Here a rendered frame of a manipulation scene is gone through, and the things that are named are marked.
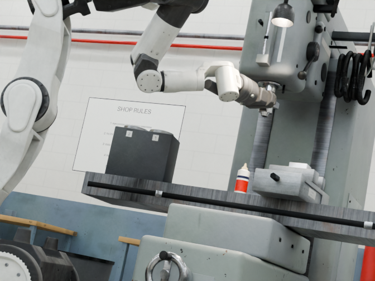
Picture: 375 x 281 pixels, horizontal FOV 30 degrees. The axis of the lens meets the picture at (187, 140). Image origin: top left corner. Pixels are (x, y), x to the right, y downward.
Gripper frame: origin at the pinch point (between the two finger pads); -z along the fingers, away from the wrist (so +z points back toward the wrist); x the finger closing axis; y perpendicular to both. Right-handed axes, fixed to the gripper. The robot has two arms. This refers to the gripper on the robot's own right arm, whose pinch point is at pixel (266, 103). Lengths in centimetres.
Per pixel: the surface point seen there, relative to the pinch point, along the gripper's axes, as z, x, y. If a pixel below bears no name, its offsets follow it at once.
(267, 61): 11.8, -5.9, -10.5
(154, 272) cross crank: 51, -14, 64
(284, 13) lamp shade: 22.3, -17.2, -21.7
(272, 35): 11.6, -5.7, -19.9
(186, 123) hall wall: -326, 348, -97
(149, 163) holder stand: 14.7, 34.6, 26.6
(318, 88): -21.9, -5.3, -13.1
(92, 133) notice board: -292, 450, -74
